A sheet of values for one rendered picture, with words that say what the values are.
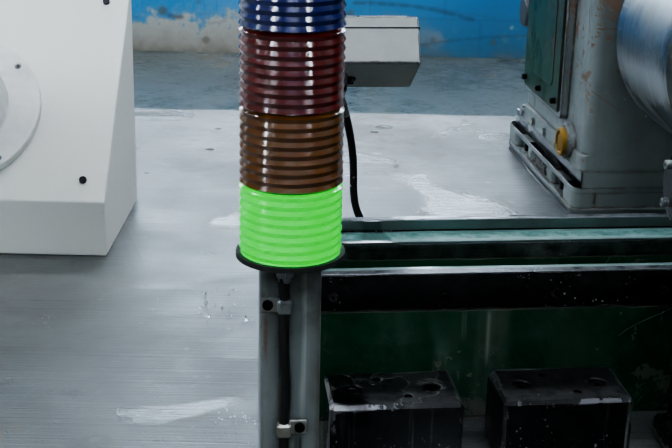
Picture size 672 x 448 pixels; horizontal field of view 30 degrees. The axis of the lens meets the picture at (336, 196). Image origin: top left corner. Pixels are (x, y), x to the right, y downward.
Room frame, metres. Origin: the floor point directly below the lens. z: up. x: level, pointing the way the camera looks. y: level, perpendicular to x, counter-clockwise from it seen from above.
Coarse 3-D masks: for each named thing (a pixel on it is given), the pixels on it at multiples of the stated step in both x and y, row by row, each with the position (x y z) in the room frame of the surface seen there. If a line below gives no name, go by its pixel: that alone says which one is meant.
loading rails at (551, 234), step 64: (384, 256) 1.03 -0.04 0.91; (448, 256) 1.04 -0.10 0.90; (512, 256) 1.04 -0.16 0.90; (576, 256) 1.05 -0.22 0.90; (640, 256) 1.06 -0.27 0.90; (384, 320) 0.93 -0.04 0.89; (448, 320) 0.93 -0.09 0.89; (512, 320) 0.94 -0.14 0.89; (576, 320) 0.94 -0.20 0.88; (640, 320) 0.95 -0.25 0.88; (320, 384) 0.92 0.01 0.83; (640, 384) 0.95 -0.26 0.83
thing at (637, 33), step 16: (640, 0) 1.36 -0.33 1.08; (656, 0) 1.32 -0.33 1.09; (624, 16) 1.39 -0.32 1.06; (640, 16) 1.35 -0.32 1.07; (656, 16) 1.30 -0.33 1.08; (624, 32) 1.38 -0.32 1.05; (640, 32) 1.33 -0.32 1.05; (656, 32) 1.29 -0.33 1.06; (624, 48) 1.38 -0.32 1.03; (640, 48) 1.33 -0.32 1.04; (656, 48) 1.28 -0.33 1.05; (624, 64) 1.38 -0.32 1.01; (640, 64) 1.33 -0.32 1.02; (656, 64) 1.28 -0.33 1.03; (624, 80) 1.40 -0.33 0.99; (640, 80) 1.34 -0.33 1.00; (656, 80) 1.28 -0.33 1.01; (640, 96) 1.36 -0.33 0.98; (656, 96) 1.29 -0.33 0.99; (656, 112) 1.32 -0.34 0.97
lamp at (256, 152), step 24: (240, 120) 0.68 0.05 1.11; (264, 120) 0.66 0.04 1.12; (288, 120) 0.66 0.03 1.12; (312, 120) 0.66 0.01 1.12; (336, 120) 0.68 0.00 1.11; (240, 144) 0.68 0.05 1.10; (264, 144) 0.66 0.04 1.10; (288, 144) 0.66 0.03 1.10; (312, 144) 0.66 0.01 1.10; (336, 144) 0.68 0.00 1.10; (240, 168) 0.68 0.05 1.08; (264, 168) 0.67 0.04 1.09; (288, 168) 0.66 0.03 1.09; (312, 168) 0.66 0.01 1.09; (336, 168) 0.68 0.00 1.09; (264, 192) 0.67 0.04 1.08; (288, 192) 0.66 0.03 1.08; (312, 192) 0.66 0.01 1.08
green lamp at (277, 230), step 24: (240, 192) 0.68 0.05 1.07; (336, 192) 0.68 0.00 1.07; (240, 216) 0.69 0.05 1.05; (264, 216) 0.66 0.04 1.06; (288, 216) 0.66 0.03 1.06; (312, 216) 0.66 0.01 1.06; (336, 216) 0.68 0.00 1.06; (240, 240) 0.69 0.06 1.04; (264, 240) 0.66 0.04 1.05; (288, 240) 0.66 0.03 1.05; (312, 240) 0.66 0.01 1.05; (336, 240) 0.68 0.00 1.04; (264, 264) 0.66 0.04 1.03; (288, 264) 0.66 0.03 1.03; (312, 264) 0.66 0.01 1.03
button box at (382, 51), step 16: (352, 16) 1.23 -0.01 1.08; (368, 16) 1.23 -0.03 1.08; (384, 16) 1.23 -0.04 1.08; (400, 16) 1.23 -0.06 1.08; (352, 32) 1.22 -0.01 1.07; (368, 32) 1.22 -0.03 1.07; (384, 32) 1.22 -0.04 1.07; (400, 32) 1.22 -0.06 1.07; (416, 32) 1.22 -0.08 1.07; (352, 48) 1.21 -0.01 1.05; (368, 48) 1.21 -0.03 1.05; (384, 48) 1.21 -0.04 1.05; (400, 48) 1.21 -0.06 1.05; (416, 48) 1.21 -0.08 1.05; (352, 64) 1.20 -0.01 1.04; (368, 64) 1.20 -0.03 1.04; (384, 64) 1.21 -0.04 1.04; (400, 64) 1.21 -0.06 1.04; (416, 64) 1.21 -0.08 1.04; (368, 80) 1.24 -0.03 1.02; (384, 80) 1.24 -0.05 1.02; (400, 80) 1.25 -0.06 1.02
